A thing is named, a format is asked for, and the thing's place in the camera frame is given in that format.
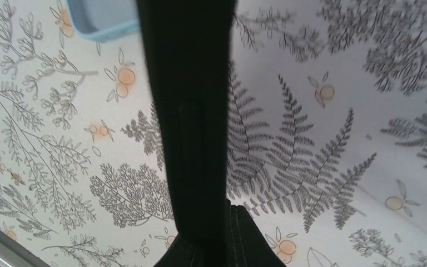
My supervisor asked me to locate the light blue phone case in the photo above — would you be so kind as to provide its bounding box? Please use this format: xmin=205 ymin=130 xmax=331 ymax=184
xmin=65 ymin=0 xmax=140 ymax=41

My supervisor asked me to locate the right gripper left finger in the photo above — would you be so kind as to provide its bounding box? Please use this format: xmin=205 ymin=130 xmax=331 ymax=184
xmin=154 ymin=234 xmax=203 ymax=267

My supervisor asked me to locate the floral patterned table mat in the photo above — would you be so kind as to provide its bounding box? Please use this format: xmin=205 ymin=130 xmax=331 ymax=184
xmin=0 ymin=1 xmax=427 ymax=266

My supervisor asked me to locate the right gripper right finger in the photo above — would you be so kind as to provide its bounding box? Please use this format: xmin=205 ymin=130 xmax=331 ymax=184
xmin=225 ymin=200 xmax=285 ymax=267

